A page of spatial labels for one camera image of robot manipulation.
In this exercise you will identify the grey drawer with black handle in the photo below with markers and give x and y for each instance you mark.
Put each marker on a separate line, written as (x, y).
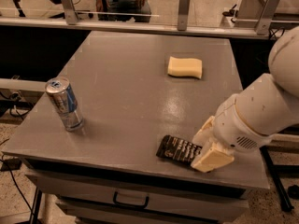
(101, 200)

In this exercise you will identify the yellow sponge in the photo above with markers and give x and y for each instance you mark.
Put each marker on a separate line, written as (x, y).
(185, 67)

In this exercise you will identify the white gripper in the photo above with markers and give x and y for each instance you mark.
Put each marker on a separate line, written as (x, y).
(234, 126)

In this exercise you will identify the silver blue energy drink can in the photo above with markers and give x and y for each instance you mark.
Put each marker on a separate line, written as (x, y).
(63, 98)

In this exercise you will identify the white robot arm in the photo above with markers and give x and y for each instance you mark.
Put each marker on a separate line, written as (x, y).
(248, 120)

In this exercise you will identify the black pole on floor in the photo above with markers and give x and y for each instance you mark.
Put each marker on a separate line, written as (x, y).
(285, 202)

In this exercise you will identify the metal railing frame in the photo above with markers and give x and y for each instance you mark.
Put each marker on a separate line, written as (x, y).
(205, 18)

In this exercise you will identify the black rxbar chocolate wrapper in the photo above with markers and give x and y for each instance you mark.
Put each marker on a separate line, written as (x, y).
(178, 149)

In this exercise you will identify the person in background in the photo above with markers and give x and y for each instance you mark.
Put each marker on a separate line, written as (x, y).
(123, 10)

